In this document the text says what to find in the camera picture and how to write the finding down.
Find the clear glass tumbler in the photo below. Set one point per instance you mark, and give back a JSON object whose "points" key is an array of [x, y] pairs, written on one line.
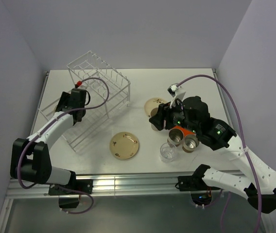
{"points": [[168, 152]]}

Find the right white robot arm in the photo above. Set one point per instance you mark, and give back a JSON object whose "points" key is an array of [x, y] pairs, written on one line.
{"points": [[258, 183]]}

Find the beige plastic cup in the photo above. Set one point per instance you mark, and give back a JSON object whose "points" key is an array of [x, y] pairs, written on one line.
{"points": [[154, 121]]}

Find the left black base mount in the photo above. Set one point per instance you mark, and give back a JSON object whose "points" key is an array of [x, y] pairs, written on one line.
{"points": [[69, 196]]}

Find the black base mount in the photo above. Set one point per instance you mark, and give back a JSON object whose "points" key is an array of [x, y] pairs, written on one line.
{"points": [[210, 194], [69, 196]]}

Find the beige plate with black motif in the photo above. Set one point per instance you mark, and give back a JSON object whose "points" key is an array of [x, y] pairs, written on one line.
{"points": [[152, 104]]}

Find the white wire dish rack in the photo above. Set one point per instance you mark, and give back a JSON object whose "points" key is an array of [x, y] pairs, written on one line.
{"points": [[108, 89]]}

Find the steel lined cup brown band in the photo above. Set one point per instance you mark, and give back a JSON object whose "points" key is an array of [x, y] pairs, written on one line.
{"points": [[175, 137]]}

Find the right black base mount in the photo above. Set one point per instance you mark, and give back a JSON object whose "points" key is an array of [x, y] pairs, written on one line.
{"points": [[210, 194]]}

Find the beige plate with red stamps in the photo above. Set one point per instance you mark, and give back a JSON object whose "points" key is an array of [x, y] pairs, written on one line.
{"points": [[124, 145]]}

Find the orange plastic plate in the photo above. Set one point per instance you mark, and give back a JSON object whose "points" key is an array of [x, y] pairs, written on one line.
{"points": [[185, 131]]}

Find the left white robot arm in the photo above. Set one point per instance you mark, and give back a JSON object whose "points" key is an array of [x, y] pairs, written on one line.
{"points": [[30, 160]]}

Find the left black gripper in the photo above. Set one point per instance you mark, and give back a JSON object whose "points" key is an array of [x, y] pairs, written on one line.
{"points": [[63, 99]]}

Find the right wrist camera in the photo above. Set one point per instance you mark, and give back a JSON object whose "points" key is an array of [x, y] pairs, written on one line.
{"points": [[177, 92]]}

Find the aluminium frame rail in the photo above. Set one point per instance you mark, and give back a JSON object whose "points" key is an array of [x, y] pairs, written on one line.
{"points": [[26, 211]]}

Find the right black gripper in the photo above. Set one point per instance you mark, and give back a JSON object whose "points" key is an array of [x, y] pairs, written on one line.
{"points": [[164, 112]]}

